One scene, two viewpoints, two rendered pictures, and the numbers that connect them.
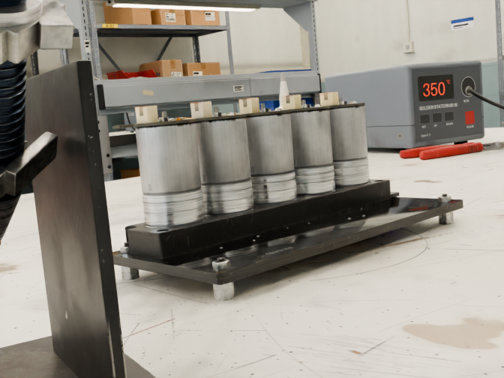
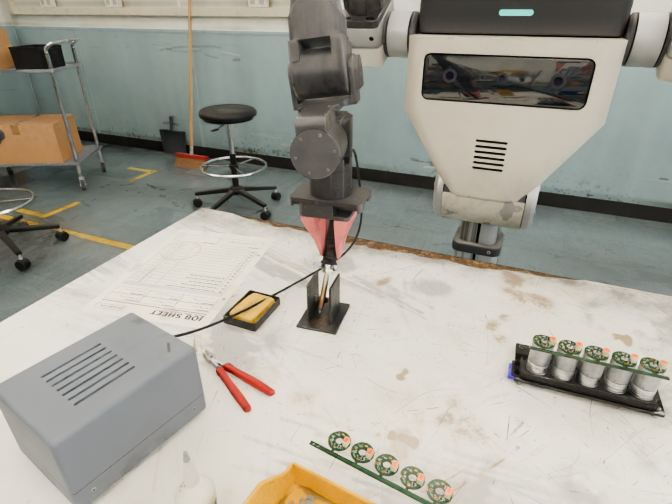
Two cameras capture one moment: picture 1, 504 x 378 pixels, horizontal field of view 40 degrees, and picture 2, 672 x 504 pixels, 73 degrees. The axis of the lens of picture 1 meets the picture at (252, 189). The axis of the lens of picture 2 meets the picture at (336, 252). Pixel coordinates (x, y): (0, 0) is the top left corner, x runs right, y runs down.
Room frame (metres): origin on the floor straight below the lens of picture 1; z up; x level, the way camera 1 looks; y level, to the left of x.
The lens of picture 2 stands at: (0.76, 0.22, 1.16)
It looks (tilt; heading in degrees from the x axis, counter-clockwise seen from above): 28 degrees down; 244
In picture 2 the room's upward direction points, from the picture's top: straight up
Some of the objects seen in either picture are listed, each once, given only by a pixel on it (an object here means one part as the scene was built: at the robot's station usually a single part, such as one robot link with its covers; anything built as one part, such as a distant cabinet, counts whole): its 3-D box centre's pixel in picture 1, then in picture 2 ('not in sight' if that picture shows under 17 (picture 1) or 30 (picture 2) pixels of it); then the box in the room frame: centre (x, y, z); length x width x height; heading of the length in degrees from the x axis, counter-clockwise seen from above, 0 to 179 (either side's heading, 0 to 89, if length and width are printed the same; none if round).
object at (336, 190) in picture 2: not in sight; (330, 179); (0.51, -0.31, 0.95); 0.10 x 0.07 x 0.07; 138
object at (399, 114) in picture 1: (402, 108); (110, 400); (0.82, -0.19, 0.80); 0.15 x 0.12 x 0.10; 29
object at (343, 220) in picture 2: not in sight; (330, 226); (0.51, -0.31, 0.88); 0.07 x 0.07 x 0.09; 48
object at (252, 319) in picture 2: not in sight; (252, 309); (0.63, -0.34, 0.76); 0.07 x 0.05 x 0.02; 42
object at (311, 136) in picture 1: (307, 158); (564, 362); (0.33, -0.03, 0.79); 0.02 x 0.02 x 0.05
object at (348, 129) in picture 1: (343, 151); (539, 357); (0.35, -0.05, 0.79); 0.02 x 0.02 x 0.05
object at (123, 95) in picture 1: (222, 91); not in sight; (3.23, 0.10, 0.90); 1.30 x 0.06 x 0.12; 131
